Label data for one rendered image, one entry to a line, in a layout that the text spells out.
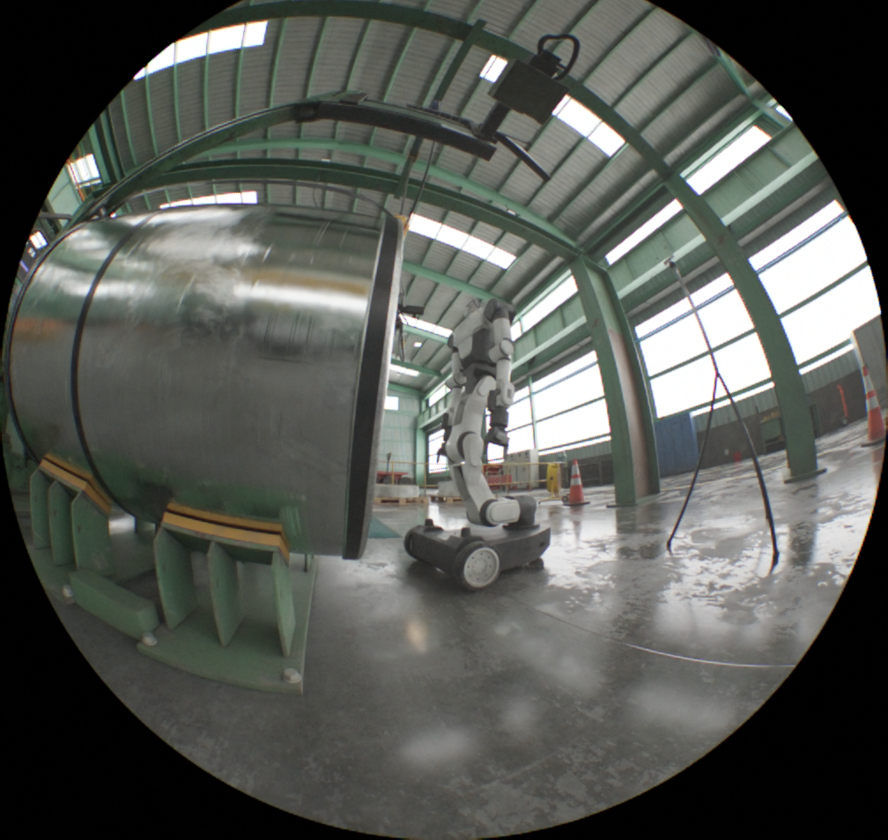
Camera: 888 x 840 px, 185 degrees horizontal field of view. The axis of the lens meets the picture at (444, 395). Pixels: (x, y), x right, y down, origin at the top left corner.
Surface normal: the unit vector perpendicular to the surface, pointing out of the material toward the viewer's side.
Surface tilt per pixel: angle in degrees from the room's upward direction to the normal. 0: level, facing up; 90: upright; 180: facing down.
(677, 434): 90
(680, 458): 90
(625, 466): 90
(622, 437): 90
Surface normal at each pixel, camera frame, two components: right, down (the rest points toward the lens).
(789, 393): -0.92, -0.11
